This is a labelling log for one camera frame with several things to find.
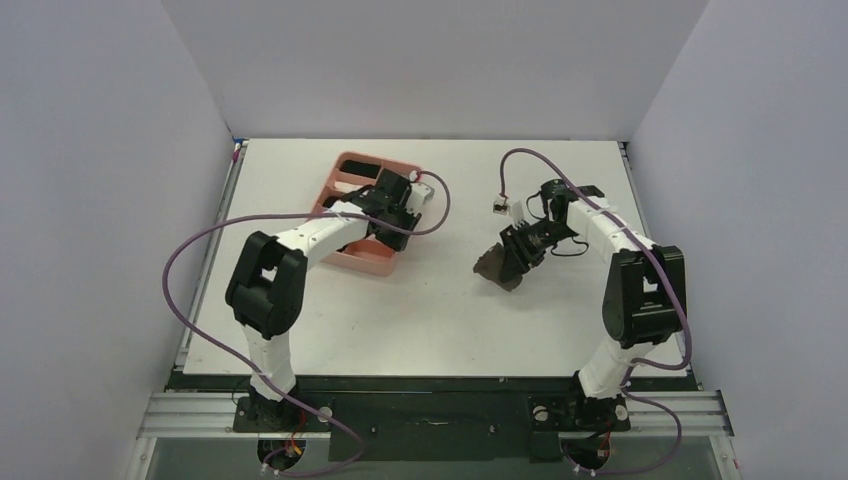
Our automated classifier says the pink divided organizer tray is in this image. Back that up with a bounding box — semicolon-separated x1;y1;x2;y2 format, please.
311;151;421;276

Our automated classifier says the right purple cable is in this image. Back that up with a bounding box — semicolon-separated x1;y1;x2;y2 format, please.
498;146;694;478

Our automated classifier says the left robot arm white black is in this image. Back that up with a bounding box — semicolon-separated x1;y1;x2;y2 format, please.
225;170;434;430

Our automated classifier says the purple cable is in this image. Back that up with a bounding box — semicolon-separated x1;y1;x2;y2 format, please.
498;146;694;478
162;169;453;480

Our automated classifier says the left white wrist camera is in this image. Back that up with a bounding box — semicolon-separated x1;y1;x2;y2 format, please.
404;181;435;215

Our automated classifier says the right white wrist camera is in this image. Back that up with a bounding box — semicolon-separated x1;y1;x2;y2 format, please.
492;197;525;228

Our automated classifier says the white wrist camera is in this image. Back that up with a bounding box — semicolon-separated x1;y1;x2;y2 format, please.
404;181;435;215
492;197;525;228

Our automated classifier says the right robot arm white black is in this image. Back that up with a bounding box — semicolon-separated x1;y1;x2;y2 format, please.
474;179;687;429

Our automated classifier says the olive underwear beige waistband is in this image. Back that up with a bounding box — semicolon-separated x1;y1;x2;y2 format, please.
472;243;523;292

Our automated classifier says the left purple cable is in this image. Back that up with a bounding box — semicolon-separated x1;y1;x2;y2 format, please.
162;169;453;480

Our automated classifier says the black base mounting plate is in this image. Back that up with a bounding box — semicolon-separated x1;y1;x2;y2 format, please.
175;375;696;470

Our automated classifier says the aluminium frame rail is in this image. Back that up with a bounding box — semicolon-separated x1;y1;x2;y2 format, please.
125;391;742;479

